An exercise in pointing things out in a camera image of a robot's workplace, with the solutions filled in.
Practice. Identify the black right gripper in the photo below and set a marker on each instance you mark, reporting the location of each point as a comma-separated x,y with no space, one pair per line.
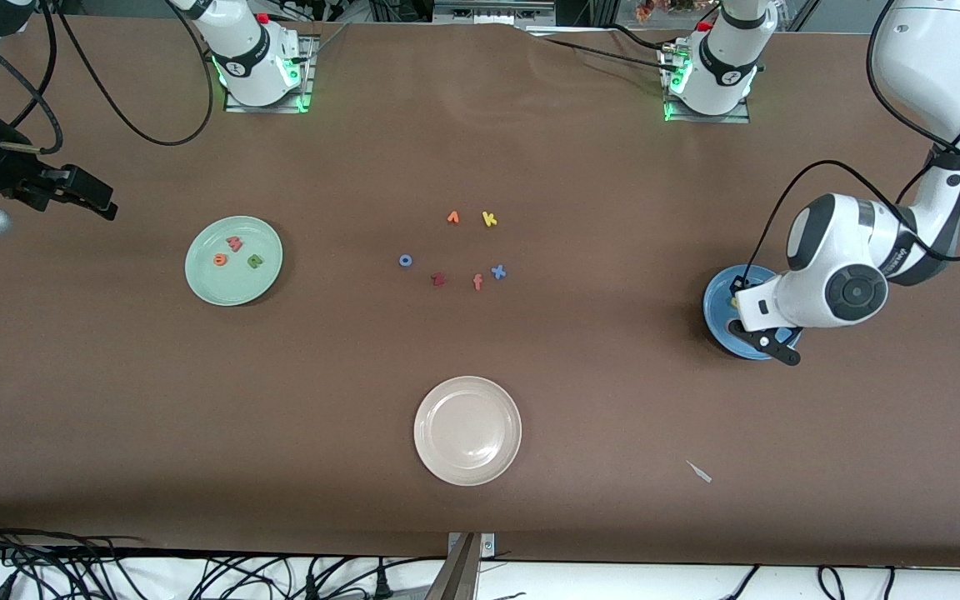
7,169

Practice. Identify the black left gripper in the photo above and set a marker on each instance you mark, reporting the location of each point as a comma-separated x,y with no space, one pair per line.
732,287

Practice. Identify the pink foam letter w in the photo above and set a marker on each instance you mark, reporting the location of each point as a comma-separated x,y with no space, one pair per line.
235,244

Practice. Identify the green foam letter n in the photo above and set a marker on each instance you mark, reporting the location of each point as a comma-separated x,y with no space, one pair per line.
256,262

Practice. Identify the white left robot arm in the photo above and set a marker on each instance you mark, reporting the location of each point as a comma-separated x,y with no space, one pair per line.
938,50

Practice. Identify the blue plate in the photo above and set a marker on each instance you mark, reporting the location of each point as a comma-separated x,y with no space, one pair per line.
717,321

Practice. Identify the light green plate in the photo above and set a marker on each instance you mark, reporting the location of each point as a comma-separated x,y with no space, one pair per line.
234,287

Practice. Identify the small white paper scrap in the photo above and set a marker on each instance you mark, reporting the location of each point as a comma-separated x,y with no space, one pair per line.
699,472

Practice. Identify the brown table cover sheet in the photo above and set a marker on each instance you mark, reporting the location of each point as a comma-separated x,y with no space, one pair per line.
113,400

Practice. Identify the small orange background object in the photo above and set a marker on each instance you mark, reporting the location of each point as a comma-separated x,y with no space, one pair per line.
645,10

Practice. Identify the beige plate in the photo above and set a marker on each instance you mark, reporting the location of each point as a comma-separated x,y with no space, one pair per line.
467,431

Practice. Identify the grey metal background structure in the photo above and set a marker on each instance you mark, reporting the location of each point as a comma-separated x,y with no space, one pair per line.
492,10

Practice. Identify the black power plug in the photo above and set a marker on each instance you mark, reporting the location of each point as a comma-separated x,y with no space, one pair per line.
382,583

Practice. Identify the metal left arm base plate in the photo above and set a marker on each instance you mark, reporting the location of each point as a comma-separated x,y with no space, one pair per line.
676,114

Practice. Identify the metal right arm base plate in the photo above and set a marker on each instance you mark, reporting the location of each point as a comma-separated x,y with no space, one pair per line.
308,75

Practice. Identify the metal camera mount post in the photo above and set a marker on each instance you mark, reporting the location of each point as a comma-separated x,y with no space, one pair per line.
465,575

